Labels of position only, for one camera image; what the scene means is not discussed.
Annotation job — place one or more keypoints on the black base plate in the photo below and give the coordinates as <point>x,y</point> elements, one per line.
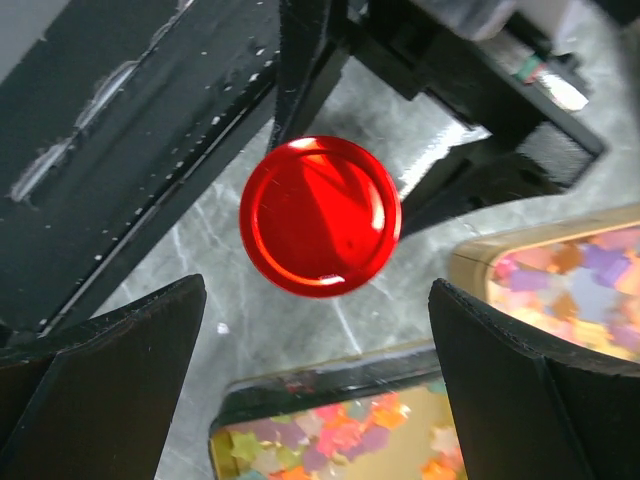
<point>112,125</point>

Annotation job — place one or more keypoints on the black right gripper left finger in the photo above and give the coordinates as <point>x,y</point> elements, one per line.
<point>96,400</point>

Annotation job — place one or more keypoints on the red jar lid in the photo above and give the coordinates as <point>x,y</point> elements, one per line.
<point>320,216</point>

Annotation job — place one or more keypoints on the gold tin of popsicle candies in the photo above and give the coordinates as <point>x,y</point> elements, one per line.
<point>577,279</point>

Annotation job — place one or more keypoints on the dark tin of gummy candies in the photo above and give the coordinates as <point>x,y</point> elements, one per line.
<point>381,415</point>

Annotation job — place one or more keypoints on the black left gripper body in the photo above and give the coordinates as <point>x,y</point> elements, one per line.
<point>511,84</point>

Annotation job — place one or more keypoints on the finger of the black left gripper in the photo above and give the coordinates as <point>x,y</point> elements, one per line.
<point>471,177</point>
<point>309,63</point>

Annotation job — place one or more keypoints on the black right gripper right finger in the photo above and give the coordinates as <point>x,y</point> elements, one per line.
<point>527,404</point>

